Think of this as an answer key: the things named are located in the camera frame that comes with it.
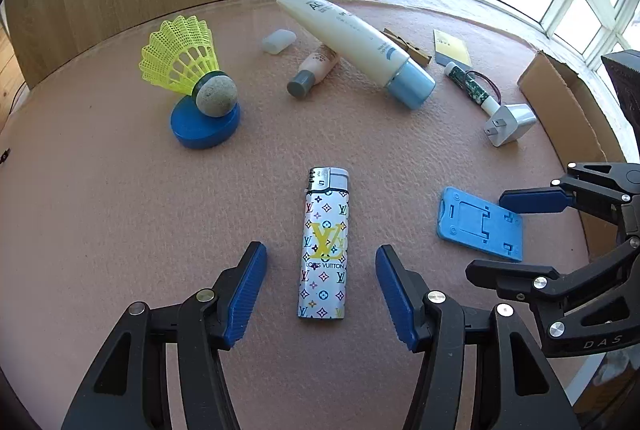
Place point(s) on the white sunscreen tube blue cap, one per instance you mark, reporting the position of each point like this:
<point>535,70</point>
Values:
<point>345,39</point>

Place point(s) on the small pink cosmetic bottle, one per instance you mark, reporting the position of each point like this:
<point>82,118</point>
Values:
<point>315,69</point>

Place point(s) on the blue folding phone stand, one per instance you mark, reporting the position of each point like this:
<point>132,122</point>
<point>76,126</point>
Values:
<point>465,222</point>

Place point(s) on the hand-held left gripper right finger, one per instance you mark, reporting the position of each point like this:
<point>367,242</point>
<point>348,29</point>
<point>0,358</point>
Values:
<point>395,295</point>

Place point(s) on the yellow and black card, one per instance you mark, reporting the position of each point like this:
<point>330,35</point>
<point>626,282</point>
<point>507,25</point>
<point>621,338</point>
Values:
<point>450,47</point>

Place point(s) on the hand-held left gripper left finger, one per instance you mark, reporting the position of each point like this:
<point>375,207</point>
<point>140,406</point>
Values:
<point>245,295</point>

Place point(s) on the cardboard box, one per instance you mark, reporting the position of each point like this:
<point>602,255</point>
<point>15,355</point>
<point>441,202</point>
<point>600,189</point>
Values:
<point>565,99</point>

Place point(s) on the blue round lid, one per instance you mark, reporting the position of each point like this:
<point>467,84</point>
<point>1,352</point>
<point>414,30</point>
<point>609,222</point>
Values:
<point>200,132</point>

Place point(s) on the pink table mat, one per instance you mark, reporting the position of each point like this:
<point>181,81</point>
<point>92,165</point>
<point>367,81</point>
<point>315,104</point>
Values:
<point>125,210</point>

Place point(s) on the silver patterned lighter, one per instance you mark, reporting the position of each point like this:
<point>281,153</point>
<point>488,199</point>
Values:
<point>322,260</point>

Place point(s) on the yellow plastic shuttlecock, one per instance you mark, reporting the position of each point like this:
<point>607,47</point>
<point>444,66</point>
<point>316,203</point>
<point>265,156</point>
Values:
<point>180,54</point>

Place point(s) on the white charger plug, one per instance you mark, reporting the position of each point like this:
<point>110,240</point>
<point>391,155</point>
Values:
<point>510,122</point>

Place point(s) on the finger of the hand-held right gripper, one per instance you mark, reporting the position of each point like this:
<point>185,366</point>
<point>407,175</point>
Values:
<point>510,277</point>
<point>535,201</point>

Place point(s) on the wooden clothespin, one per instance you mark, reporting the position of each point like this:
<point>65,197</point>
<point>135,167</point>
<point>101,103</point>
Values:
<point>417,54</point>

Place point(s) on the dark textured box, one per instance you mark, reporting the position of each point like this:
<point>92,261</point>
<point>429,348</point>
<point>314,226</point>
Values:
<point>622,84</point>

